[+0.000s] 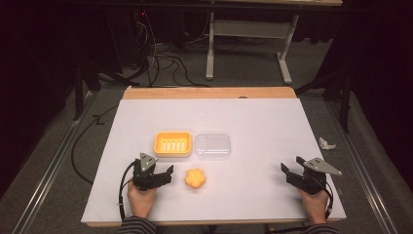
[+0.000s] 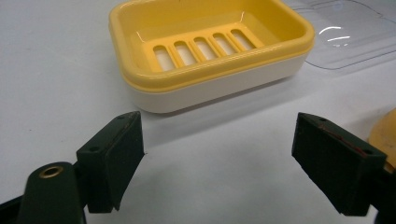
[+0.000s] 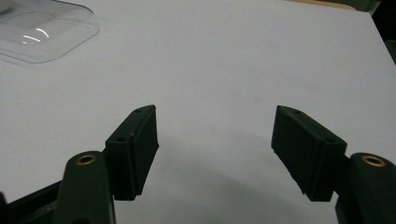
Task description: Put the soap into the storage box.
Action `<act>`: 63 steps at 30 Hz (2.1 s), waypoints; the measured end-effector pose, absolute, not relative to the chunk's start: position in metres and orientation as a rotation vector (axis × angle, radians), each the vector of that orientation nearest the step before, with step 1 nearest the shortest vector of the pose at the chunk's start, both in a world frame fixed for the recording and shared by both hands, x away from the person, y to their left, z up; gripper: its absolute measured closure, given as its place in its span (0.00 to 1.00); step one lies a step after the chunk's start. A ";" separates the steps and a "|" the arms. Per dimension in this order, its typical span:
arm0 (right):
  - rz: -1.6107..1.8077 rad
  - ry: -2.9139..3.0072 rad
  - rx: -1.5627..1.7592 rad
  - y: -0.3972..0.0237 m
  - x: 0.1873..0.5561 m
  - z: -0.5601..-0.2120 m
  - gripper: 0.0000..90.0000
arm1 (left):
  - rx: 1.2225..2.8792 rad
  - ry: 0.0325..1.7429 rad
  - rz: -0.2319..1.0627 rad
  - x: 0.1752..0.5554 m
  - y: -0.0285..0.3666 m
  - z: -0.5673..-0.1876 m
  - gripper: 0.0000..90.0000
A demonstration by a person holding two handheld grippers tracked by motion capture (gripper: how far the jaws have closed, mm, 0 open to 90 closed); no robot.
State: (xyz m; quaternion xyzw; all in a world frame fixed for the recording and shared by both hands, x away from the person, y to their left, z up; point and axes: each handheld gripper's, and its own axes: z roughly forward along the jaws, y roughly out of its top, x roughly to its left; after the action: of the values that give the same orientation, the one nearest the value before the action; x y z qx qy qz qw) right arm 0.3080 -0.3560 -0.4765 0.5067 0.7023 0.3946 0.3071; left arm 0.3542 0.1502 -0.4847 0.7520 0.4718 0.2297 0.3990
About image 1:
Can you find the person's left hand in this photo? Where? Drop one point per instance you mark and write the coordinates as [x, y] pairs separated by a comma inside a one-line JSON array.
[[141, 200]]

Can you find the crumpled white paper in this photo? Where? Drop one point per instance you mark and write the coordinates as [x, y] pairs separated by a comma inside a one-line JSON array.
[[326, 143]]

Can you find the yellow soap dish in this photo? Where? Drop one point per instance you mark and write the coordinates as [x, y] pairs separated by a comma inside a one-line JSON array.
[[172, 144]]

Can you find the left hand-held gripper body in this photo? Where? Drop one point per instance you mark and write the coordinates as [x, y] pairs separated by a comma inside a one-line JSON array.
[[145, 175]]

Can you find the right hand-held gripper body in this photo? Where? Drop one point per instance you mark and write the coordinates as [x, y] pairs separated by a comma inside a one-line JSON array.
[[310, 177]]

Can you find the white table mat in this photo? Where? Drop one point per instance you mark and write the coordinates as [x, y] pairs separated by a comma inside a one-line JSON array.
[[246, 130]]

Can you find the white desk frame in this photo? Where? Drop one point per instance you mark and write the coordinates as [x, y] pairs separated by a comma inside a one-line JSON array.
[[250, 29]]

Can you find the clear plastic lid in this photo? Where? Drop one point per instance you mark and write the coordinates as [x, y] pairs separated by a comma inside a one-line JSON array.
[[212, 146]]

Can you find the black metal stand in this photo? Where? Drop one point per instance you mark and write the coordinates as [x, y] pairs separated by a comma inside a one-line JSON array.
[[82, 84], [341, 94]]

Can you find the metal floor rail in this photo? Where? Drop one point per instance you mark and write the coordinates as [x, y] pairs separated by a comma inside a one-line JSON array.
[[360, 169], [52, 165]]

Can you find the yellow flower-shaped soap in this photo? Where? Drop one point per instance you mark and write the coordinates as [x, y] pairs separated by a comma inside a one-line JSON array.
[[195, 178]]

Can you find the dark computer tower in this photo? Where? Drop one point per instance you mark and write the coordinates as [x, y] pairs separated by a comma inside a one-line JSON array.
[[125, 39]]

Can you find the person's right hand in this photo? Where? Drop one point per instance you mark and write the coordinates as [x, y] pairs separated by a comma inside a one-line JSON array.
[[314, 204]]

